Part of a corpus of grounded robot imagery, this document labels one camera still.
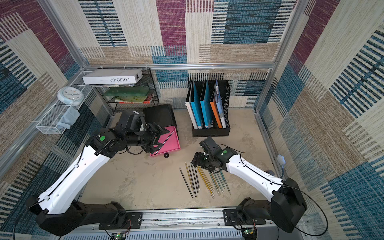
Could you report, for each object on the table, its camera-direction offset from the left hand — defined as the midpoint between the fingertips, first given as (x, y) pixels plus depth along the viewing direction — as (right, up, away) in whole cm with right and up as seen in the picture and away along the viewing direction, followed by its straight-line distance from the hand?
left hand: (168, 134), depth 65 cm
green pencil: (+22, -28, +20) cm, 41 cm away
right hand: (+12, -16, +15) cm, 25 cm away
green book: (-32, +25, +31) cm, 51 cm away
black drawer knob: (-5, -13, +20) cm, 24 cm away
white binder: (+8, +15, +20) cm, 26 cm away
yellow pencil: (+7, -22, +26) cm, 35 cm away
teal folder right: (+18, +15, +22) cm, 32 cm away
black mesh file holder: (+25, 0, +36) cm, 43 cm away
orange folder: (+22, +15, +21) cm, 34 cm away
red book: (-21, +20, +36) cm, 46 cm away
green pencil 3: (+28, -27, +20) cm, 44 cm away
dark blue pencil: (+10, -28, +21) cm, 36 cm away
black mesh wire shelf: (-18, +32, +28) cm, 46 cm away
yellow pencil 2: (+17, -28, +20) cm, 39 cm away
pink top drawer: (-2, -6, +22) cm, 23 cm away
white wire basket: (-55, +4, +3) cm, 55 cm away
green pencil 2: (+25, -29, +20) cm, 43 cm away
